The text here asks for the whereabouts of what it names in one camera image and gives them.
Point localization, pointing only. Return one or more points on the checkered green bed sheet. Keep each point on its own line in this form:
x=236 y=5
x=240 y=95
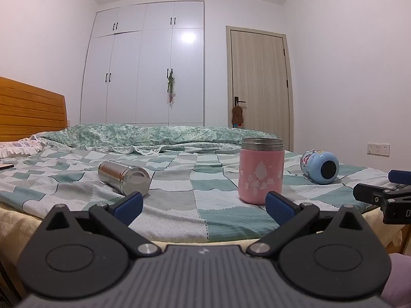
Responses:
x=205 y=186

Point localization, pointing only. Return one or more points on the pink cup with steel lid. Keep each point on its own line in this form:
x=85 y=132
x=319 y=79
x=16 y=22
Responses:
x=260 y=173

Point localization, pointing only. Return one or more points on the blue printed cup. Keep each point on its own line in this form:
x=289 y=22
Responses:
x=319 y=166

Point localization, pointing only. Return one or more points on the light wooden door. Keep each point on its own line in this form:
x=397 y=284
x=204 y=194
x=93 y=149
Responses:
x=260 y=80

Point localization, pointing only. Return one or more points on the brown hanging bag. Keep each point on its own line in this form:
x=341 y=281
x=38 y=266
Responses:
x=238 y=117

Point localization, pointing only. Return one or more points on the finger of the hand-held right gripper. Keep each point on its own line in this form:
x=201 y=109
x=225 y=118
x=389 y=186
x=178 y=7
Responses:
x=399 y=176
x=369 y=192

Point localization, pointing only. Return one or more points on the white wall socket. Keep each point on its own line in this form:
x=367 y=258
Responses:
x=378 y=149

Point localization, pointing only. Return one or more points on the green hanging ornament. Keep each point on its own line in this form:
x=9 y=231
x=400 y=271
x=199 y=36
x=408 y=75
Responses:
x=171 y=85

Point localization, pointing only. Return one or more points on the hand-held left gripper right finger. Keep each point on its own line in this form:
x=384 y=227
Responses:
x=280 y=207

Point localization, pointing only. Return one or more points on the stainless steel cup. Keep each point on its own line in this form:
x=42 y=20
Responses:
x=123 y=176

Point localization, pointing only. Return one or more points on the white wardrobe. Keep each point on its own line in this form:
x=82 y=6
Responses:
x=144 y=70

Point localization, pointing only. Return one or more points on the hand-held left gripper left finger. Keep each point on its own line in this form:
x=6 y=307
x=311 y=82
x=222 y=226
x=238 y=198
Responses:
x=129 y=206

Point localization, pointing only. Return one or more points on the green floral quilt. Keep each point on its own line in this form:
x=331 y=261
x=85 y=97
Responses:
x=154 y=134

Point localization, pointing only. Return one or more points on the white ruffled pillow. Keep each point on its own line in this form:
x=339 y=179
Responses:
x=17 y=147

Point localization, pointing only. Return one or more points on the dark phone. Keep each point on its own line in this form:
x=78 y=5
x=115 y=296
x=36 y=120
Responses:
x=6 y=167

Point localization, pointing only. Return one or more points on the wooden headboard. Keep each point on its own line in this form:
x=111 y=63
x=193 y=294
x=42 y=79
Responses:
x=29 y=112

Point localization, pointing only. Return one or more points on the person's pink trouser leg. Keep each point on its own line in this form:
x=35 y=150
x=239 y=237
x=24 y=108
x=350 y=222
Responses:
x=399 y=282

